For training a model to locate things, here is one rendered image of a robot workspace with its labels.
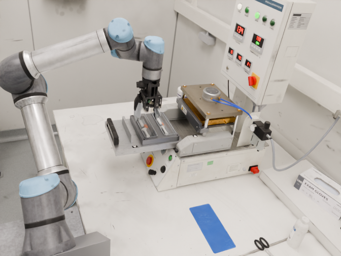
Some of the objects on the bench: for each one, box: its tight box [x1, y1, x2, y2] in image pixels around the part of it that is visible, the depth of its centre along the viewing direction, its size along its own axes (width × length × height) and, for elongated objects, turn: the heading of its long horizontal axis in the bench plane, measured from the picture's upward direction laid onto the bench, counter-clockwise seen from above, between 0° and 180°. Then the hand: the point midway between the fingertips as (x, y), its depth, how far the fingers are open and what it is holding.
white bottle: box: [287, 216, 310, 248], centre depth 121 cm, size 5×5×14 cm
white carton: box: [293, 167, 341, 220], centre depth 140 cm, size 12×23×7 cm, turn 26°
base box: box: [157, 146, 267, 191], centre depth 156 cm, size 54×38×17 cm
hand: (145, 117), depth 135 cm, fingers open, 8 cm apart
